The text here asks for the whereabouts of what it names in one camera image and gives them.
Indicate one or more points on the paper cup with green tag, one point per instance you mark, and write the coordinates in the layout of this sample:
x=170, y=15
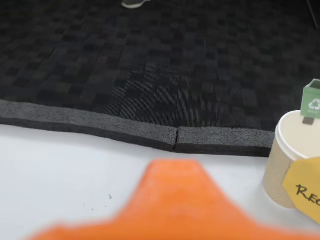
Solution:
x=275, y=175

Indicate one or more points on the yellow welcome paper sign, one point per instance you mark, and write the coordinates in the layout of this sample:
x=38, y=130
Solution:
x=307, y=180

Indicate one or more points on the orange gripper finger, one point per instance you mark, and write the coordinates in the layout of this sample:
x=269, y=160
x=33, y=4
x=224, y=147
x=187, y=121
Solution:
x=175, y=200

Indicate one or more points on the black foam border strip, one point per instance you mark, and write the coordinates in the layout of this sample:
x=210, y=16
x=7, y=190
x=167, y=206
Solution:
x=87, y=125

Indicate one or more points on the green recycling bin tag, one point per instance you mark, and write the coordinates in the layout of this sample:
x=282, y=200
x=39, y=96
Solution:
x=312, y=100

